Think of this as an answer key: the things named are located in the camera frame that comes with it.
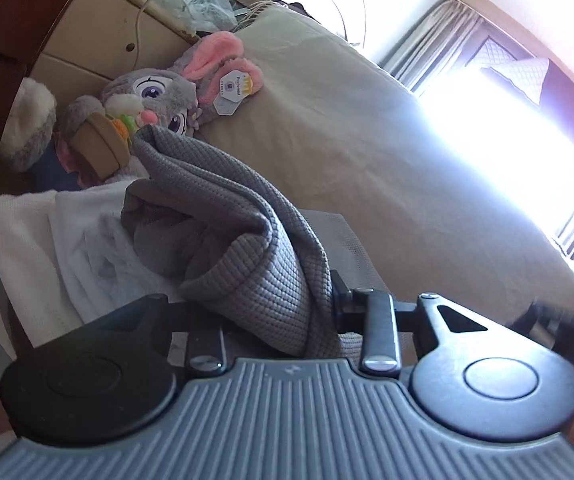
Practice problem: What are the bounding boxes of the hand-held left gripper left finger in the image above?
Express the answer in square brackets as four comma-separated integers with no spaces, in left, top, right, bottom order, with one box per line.
[84,294,228,378]

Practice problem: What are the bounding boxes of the window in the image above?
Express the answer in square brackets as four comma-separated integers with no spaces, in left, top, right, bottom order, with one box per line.
[417,20,574,241]

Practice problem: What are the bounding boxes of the cream nightstand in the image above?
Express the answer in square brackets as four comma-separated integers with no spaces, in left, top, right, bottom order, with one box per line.
[32,0,203,96]

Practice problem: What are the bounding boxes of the white folded garment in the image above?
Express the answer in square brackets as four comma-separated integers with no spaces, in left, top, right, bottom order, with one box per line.
[49,180,183,321]

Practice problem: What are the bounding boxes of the white plush toy hang tag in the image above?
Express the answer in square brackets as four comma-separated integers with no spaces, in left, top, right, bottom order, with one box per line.
[212,67,258,118]

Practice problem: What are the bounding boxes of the cream folded garment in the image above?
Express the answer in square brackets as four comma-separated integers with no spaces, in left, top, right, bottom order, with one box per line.
[0,192,85,348]

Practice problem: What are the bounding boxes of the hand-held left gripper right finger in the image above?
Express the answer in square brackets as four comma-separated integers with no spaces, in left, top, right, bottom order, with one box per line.
[329,269,490,376]

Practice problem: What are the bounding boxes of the dark wooden furniture panel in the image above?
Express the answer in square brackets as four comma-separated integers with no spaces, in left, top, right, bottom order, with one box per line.
[0,0,98,211]

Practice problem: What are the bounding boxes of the white cable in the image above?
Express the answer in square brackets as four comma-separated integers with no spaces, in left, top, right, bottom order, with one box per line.
[134,0,188,56]

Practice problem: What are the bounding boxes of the grey knit shirt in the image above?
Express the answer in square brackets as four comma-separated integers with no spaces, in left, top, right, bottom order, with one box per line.
[119,125,398,361]

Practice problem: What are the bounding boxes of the grey plush rabbit toy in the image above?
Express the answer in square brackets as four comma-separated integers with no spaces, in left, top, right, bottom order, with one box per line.
[0,30,263,191]

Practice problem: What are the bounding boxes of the white quilted cushion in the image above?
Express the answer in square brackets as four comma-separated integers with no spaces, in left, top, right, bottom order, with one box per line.
[482,35,553,106]

